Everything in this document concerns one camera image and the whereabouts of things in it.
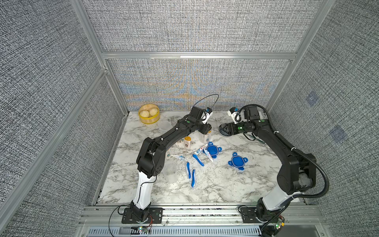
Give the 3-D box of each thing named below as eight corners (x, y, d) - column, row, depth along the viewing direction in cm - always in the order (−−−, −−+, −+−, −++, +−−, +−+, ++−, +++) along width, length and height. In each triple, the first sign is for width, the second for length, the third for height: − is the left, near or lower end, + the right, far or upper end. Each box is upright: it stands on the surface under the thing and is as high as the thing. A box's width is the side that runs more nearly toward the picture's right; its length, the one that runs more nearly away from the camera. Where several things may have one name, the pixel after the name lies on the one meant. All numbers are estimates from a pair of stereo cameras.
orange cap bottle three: (184, 148, 101) (184, 139, 92) (185, 144, 102) (185, 135, 94) (189, 149, 100) (189, 140, 92) (190, 145, 102) (190, 136, 93)
